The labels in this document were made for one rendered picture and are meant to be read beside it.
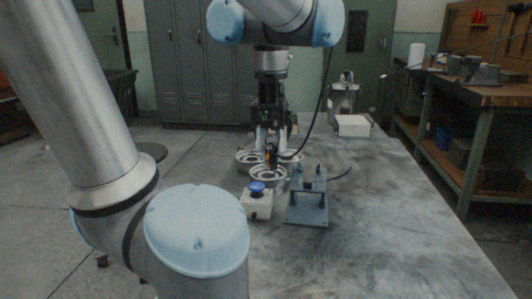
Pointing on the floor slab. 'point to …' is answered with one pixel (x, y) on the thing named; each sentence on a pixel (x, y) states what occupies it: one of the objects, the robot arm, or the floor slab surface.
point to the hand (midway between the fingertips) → (272, 154)
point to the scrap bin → (121, 89)
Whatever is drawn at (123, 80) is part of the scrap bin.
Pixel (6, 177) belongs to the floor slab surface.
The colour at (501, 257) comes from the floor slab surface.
